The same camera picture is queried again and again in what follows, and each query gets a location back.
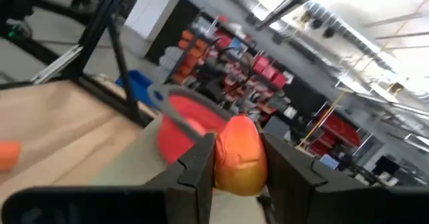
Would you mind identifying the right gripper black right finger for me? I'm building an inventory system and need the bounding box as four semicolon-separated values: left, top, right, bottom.
260;132;429;224

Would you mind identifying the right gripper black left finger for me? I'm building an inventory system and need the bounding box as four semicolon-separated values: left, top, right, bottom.
1;132;216;224

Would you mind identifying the red collapsible colander grey rim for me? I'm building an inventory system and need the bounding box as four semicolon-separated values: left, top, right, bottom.
147;82;235;167

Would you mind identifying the small orange toy fruit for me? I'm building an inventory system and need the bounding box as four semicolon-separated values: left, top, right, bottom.
213;113;269;197

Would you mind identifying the orange toy tangerine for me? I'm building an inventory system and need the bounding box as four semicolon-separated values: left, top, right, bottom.
0;140;23;172

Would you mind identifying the blue bin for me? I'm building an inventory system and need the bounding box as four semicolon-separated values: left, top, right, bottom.
115;69;160;110

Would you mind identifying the storage shelf with red bins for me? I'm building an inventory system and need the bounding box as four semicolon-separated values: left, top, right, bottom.
160;14;365;158

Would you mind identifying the yellow cable with black plug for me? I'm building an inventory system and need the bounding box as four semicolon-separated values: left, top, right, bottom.
296;91;347;148

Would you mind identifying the black aluminium table frame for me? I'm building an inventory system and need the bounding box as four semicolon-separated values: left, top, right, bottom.
0;0;158;128

